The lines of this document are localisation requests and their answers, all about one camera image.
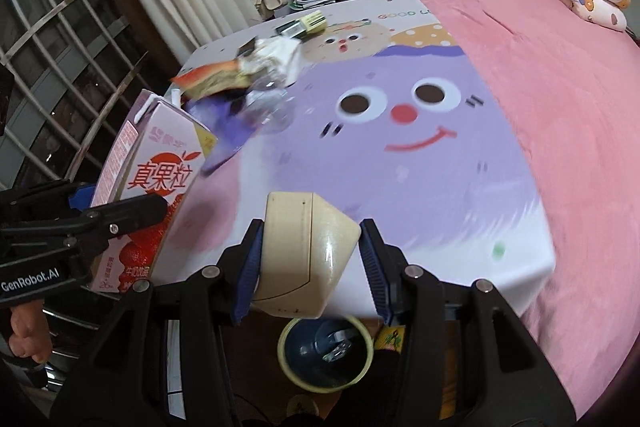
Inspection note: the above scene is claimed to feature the cartoon printed tablecloth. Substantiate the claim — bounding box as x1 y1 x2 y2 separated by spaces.
150 0 553 323

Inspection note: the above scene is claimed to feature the pink blanket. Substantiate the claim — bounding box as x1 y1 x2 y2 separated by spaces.
372 0 640 418

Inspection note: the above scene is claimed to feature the yellow green small box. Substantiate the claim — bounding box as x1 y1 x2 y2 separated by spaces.
300 9 328 32

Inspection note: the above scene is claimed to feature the orange snack wrapper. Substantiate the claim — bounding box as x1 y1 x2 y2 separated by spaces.
170 59 251 100

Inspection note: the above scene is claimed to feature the pink milk carton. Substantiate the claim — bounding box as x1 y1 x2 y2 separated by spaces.
90 89 219 295

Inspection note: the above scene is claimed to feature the black small box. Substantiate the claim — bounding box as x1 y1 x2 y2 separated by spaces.
275 21 307 40

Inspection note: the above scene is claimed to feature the beige embroidered slipper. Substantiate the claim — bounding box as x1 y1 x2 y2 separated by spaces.
375 324 408 353

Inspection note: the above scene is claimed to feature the metal window grille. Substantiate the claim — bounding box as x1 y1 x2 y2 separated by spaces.
0 0 166 228

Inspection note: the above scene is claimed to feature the clear plastic bottle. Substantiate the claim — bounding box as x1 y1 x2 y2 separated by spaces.
240 77 298 135

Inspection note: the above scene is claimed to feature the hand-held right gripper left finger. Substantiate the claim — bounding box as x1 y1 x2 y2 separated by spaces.
50 218 266 427

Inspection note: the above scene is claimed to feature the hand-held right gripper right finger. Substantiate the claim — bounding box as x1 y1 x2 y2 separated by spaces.
359 218 578 427

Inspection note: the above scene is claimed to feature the white handbag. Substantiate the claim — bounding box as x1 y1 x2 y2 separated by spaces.
247 0 289 22

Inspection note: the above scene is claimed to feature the person's left hand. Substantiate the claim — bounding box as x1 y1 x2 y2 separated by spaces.
9 299 53 364

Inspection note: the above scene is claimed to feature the purple plastic bag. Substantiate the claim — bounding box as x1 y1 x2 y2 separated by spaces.
182 97 251 175

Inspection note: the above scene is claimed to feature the cream rimmed blue trash bin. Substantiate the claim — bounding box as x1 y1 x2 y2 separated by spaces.
276 316 375 393

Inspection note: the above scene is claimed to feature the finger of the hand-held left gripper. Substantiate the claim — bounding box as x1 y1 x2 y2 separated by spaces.
67 183 98 211
60 194 168 253

